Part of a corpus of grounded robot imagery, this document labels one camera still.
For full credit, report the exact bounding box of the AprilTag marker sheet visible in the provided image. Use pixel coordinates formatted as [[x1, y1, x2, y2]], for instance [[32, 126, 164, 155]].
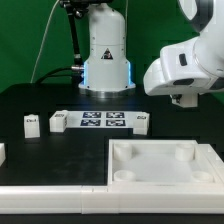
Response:
[[80, 110, 127, 128]]

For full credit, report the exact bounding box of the white cable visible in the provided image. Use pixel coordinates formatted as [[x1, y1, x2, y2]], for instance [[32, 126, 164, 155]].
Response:
[[29, 0, 62, 84]]

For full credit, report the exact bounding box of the white obstacle wall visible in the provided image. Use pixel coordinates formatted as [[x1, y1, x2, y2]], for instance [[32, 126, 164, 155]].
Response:
[[0, 183, 224, 214], [200, 144, 224, 183], [0, 143, 6, 166]]

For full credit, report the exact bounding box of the white front obstacle wall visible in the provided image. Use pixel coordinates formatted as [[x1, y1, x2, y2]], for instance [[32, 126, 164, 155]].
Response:
[[0, 183, 224, 214]]

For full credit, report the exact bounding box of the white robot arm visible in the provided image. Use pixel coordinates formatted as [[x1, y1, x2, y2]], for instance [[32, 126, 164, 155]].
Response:
[[59, 0, 224, 108]]

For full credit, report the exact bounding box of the white right obstacle wall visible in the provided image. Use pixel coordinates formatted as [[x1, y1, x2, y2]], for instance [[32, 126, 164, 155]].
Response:
[[200, 144, 224, 183]]

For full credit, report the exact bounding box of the white left obstacle wall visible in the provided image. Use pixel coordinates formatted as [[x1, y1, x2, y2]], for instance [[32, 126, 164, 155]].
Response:
[[0, 143, 6, 166]]

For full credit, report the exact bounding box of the white square tabletop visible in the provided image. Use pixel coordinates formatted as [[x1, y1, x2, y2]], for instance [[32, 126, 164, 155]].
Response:
[[108, 139, 224, 184]]

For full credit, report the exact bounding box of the black cable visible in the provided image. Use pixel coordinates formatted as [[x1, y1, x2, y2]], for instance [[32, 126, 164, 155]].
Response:
[[34, 67, 84, 85]]

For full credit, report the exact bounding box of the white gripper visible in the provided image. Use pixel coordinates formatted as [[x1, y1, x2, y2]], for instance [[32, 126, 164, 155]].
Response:
[[143, 38, 224, 108]]

